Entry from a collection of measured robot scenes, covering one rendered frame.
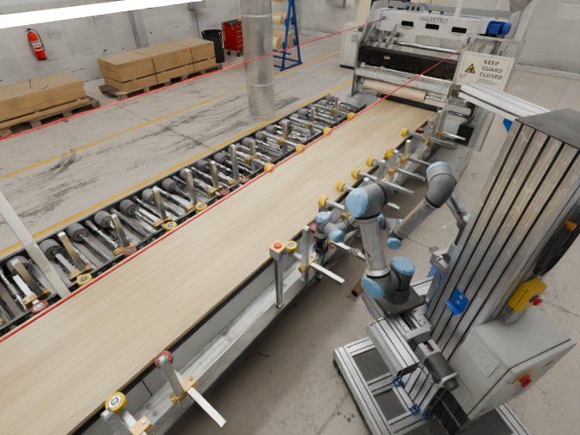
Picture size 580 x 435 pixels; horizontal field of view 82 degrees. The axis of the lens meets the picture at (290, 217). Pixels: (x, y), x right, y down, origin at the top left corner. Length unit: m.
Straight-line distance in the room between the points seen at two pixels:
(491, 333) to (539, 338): 0.18
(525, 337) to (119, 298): 2.00
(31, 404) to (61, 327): 0.38
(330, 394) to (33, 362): 1.79
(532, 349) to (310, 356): 1.59
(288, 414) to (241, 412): 0.32
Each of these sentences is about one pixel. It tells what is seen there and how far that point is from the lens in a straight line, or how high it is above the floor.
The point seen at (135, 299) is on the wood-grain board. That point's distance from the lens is 2.12.
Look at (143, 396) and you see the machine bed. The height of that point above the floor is 0.67.
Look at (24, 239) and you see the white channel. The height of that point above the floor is 1.32.
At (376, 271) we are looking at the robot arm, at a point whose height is 1.30.
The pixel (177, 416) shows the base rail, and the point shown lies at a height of 0.70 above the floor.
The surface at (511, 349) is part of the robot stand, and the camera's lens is 1.65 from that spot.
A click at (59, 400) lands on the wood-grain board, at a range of 1.96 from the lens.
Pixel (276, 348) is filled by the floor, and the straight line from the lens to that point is 2.80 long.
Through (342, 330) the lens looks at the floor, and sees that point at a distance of 2.91.
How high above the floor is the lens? 2.46
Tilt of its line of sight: 40 degrees down
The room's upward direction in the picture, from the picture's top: straight up
